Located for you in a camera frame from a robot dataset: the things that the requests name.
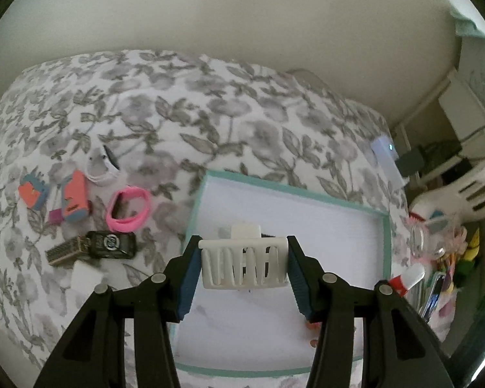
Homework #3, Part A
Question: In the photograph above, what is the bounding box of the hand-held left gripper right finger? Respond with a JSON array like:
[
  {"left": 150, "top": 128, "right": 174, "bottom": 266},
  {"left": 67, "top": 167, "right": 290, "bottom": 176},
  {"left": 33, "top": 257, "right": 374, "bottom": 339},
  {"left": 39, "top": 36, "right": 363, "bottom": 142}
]
[{"left": 287, "top": 235, "right": 455, "bottom": 388}]

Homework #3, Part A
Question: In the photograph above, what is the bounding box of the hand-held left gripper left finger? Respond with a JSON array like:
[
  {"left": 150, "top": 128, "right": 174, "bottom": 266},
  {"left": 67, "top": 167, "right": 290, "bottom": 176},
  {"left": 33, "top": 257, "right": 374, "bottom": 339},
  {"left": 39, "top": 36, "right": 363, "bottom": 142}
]
[{"left": 32, "top": 235, "right": 203, "bottom": 388}]

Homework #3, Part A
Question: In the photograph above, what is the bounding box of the white hair claw clip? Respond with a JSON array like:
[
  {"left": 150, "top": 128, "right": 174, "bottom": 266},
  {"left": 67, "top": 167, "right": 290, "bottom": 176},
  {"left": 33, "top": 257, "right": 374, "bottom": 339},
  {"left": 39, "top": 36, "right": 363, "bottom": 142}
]
[{"left": 198, "top": 223, "right": 289, "bottom": 290}]

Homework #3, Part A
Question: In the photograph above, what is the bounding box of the teal-rimmed white box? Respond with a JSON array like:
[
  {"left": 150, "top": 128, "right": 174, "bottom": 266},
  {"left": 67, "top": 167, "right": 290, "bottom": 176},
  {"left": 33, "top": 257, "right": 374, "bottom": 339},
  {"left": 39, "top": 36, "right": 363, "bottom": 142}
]
[{"left": 174, "top": 170, "right": 393, "bottom": 378}]

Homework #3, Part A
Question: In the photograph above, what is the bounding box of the pink hair band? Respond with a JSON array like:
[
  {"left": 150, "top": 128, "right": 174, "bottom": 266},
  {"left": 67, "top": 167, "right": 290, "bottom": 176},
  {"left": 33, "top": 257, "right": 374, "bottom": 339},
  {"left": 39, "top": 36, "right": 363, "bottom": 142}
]
[{"left": 106, "top": 186, "right": 151, "bottom": 233}]

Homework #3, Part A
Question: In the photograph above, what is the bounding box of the black key fob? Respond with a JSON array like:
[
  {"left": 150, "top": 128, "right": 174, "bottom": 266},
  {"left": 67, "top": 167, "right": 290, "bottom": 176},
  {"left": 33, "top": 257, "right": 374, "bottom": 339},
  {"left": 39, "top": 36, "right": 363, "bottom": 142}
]
[{"left": 87, "top": 231, "right": 138, "bottom": 260}]

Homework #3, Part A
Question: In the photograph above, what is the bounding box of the red and white tube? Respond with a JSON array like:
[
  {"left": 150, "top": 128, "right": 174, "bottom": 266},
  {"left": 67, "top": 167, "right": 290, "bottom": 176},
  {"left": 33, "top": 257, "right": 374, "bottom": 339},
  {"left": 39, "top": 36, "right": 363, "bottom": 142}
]
[{"left": 390, "top": 264, "right": 426, "bottom": 297}]

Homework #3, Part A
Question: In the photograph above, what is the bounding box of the clear round glass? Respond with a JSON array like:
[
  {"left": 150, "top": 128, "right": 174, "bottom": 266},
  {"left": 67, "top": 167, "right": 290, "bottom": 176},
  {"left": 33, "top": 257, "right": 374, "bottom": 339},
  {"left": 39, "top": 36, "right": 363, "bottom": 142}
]
[{"left": 406, "top": 218, "right": 449, "bottom": 259}]

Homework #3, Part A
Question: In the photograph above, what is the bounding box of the silver ribbed metal lighter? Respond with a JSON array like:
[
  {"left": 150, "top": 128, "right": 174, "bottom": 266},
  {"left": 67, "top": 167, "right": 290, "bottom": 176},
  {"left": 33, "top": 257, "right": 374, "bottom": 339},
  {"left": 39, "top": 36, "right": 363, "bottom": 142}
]
[{"left": 45, "top": 236, "right": 90, "bottom": 266}]

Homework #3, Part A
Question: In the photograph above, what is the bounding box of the coral and blue eraser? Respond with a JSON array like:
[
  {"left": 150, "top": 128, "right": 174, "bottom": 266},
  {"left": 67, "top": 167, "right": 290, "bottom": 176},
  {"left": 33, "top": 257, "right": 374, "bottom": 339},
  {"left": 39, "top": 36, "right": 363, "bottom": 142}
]
[{"left": 60, "top": 170, "right": 90, "bottom": 222}]

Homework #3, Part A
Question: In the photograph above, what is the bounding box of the white power strip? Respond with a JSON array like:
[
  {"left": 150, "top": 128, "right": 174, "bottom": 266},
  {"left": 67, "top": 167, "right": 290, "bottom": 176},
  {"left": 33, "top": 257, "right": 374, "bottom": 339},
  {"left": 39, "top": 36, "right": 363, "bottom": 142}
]
[{"left": 371, "top": 136, "right": 407, "bottom": 187}]

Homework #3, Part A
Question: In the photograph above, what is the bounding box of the dark grey power adapter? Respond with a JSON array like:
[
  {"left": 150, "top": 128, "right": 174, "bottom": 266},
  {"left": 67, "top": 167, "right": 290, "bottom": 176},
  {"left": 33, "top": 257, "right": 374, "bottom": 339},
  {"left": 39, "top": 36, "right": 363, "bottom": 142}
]
[{"left": 396, "top": 149, "right": 425, "bottom": 176}]

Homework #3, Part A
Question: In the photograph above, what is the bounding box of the grey floral blanket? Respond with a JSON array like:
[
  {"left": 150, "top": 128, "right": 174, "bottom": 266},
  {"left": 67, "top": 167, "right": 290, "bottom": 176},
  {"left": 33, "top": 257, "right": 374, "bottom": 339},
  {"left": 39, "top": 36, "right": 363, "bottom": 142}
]
[{"left": 0, "top": 50, "right": 453, "bottom": 388}]

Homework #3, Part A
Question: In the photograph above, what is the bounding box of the yellow toy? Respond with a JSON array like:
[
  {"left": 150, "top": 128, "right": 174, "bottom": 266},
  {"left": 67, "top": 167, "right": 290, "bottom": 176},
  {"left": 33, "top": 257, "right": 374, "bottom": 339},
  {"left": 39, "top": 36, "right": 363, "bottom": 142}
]
[{"left": 468, "top": 230, "right": 482, "bottom": 260}]

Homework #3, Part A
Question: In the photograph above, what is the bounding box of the orange and blue eraser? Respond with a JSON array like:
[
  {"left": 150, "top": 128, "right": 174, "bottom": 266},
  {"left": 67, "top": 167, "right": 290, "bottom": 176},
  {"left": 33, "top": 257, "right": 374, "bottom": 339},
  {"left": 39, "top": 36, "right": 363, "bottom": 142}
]
[{"left": 19, "top": 174, "right": 49, "bottom": 208}]

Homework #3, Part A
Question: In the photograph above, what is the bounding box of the white laundry basket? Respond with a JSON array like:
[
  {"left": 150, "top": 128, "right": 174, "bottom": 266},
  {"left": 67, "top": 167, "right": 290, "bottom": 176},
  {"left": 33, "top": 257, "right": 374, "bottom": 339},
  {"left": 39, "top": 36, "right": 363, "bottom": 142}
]
[{"left": 412, "top": 156, "right": 485, "bottom": 227}]

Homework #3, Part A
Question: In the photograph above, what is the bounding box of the white board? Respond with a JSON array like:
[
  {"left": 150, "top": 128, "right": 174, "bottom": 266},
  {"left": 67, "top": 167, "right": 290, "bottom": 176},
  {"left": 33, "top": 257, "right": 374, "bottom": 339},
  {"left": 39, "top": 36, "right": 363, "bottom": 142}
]
[{"left": 438, "top": 69, "right": 485, "bottom": 146}]

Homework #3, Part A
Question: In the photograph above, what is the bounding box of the teal cloth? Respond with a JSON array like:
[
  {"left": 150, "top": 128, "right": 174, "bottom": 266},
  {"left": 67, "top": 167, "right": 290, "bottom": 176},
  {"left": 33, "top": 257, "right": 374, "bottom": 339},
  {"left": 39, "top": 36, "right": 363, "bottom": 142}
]
[{"left": 448, "top": 6, "right": 485, "bottom": 40}]

